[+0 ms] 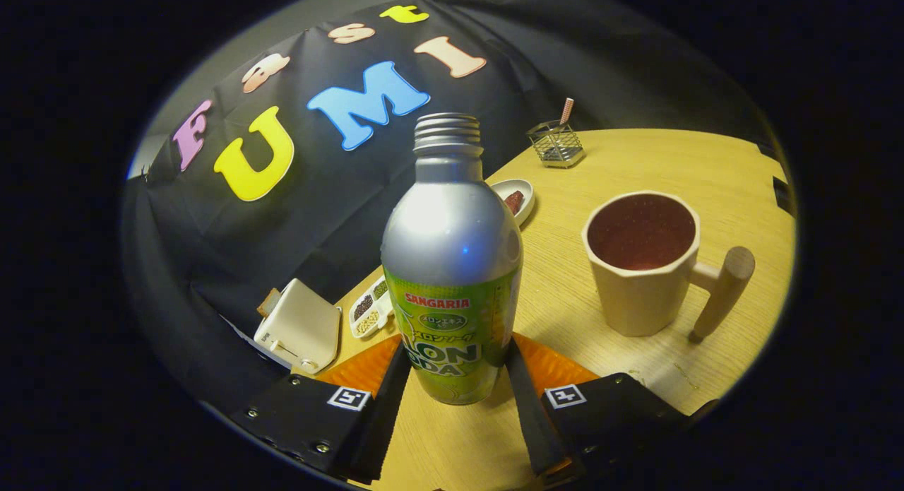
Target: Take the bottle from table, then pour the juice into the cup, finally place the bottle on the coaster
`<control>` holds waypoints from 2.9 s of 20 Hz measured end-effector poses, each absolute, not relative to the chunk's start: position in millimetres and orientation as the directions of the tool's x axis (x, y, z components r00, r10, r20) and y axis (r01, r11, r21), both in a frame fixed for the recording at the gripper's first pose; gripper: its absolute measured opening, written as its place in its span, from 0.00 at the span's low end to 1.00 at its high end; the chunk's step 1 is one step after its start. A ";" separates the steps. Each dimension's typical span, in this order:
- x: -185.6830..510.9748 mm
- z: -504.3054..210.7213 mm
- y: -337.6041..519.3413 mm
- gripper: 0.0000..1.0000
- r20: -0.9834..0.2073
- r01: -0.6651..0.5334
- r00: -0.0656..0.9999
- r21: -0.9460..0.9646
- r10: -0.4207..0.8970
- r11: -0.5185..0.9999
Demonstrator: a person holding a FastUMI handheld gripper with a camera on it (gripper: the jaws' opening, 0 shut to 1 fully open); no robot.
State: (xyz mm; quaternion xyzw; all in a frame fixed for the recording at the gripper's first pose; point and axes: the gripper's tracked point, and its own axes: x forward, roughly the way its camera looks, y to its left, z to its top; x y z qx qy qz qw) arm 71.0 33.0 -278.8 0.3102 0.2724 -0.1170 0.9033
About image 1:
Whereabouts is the white toaster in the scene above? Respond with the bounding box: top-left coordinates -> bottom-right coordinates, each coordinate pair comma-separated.
254,278 -> 342,375

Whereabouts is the metal wire holder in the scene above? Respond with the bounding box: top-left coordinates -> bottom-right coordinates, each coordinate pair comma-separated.
525,120 -> 585,169

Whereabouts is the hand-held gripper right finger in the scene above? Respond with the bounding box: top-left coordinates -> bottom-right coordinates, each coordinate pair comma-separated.
505,333 -> 718,486

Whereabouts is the white divided condiment dish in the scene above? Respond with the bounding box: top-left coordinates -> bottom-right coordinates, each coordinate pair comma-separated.
349,276 -> 394,339

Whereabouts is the wooden table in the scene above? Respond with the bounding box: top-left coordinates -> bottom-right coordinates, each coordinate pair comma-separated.
290,129 -> 797,491

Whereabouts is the black backdrop cloth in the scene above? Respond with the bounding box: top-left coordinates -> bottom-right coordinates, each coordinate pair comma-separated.
121,0 -> 785,414

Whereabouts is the white round plate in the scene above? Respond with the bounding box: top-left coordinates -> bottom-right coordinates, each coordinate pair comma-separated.
489,179 -> 535,228

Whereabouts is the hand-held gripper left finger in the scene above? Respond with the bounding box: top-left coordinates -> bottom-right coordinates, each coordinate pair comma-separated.
230,334 -> 412,486

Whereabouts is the silver green juice bottle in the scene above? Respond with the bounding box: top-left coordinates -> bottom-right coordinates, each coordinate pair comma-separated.
381,112 -> 524,406

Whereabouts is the beige cup with wooden handle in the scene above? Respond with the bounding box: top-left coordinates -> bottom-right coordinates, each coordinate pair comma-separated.
582,190 -> 756,343

